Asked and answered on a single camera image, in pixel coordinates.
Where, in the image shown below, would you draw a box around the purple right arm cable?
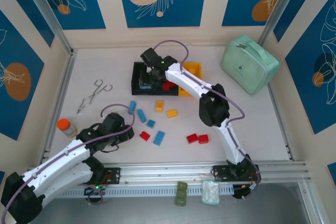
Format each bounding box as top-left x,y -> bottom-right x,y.
153,40 -> 262,201

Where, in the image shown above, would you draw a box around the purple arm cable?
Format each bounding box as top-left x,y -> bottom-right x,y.
1,103 -> 137,223
153,40 -> 262,201

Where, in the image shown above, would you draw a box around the red long toy brick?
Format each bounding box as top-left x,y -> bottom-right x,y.
162,81 -> 176,92

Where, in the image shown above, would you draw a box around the aluminium table side rail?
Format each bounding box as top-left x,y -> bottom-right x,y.
267,84 -> 295,161
39,49 -> 77,167

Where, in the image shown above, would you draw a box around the black plastic bin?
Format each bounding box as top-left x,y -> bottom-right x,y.
156,61 -> 180,96
130,61 -> 158,96

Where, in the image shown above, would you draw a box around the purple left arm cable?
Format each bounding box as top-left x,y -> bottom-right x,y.
1,103 -> 137,223

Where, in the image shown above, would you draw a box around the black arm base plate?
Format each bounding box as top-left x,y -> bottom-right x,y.
212,164 -> 260,183
72,167 -> 122,186

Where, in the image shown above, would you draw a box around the metal tongs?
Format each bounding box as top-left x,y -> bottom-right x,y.
77,79 -> 113,115

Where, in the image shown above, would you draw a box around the yellow plastic bin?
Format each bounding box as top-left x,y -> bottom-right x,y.
178,62 -> 203,97

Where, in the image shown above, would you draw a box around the small controller board with wires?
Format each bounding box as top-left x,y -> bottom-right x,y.
233,183 -> 263,201
83,184 -> 106,205

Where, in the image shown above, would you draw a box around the orange lid plastic jar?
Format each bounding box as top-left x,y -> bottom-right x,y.
57,118 -> 78,138

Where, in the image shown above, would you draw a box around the slotted grey cable duct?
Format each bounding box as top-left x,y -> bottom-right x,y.
33,184 -> 234,199

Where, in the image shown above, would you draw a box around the aluminium front rail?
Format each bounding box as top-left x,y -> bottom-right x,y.
25,159 -> 312,185

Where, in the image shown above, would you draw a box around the blue long toy brick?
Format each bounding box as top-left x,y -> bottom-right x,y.
136,109 -> 148,123
153,131 -> 166,146

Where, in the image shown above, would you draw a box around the clear plastic bag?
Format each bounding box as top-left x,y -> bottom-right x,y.
200,174 -> 221,206

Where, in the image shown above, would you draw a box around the aluminium frame post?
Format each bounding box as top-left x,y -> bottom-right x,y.
258,0 -> 305,49
18,0 -> 76,56

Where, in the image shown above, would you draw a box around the mint green zip case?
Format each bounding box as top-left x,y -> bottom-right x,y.
220,34 -> 280,95

